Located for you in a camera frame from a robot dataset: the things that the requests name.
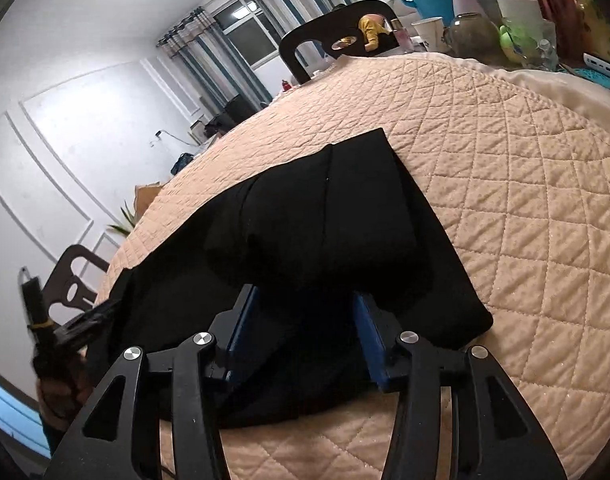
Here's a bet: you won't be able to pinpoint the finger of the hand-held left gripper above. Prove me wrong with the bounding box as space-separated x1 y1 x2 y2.
55 300 122 350

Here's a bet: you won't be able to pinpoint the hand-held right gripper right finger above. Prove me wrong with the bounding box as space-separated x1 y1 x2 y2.
352 292 568 480

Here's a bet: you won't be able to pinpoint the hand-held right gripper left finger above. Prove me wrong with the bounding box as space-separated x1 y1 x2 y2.
44 284 261 480

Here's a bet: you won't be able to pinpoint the black pants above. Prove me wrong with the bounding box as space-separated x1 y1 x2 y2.
105 127 494 428

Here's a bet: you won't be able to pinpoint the person's left hand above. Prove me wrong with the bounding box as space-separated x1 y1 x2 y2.
34 345 93 426

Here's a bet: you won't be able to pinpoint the dark wooden chair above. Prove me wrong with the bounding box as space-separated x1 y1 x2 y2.
279 0 402 85
41 244 111 328

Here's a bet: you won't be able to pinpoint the green potted plant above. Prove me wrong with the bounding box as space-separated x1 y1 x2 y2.
106 200 139 237

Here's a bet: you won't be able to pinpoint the brown cardboard box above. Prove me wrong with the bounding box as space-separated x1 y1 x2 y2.
134 181 164 217

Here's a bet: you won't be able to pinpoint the blue clothing pile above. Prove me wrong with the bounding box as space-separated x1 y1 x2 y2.
169 151 197 177

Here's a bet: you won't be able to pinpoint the peach quilted blanket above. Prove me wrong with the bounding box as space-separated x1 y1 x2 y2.
96 52 610 480

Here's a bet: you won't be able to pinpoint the black handbag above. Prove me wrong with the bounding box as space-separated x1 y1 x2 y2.
204 112 236 137

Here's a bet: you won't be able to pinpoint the black upright bag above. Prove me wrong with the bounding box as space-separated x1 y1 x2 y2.
224 93 259 125

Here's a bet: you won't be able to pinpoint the window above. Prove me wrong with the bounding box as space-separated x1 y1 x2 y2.
214 0 282 69

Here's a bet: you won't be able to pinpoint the pink bottle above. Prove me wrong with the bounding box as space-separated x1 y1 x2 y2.
392 18 414 54

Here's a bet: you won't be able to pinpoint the white patterned cup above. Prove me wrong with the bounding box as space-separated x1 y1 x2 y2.
411 16 447 54

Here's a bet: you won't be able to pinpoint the cream table cloth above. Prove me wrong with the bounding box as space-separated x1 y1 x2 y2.
465 57 610 117

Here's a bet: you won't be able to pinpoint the round glass vase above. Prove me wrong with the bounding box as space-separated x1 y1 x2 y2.
442 12 502 59

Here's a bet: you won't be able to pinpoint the green toy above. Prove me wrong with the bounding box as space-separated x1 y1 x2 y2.
499 24 536 62

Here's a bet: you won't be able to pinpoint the white plastic container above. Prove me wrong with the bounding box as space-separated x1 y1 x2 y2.
496 0 544 37

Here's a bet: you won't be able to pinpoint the red container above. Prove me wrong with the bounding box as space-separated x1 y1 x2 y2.
529 0 582 47

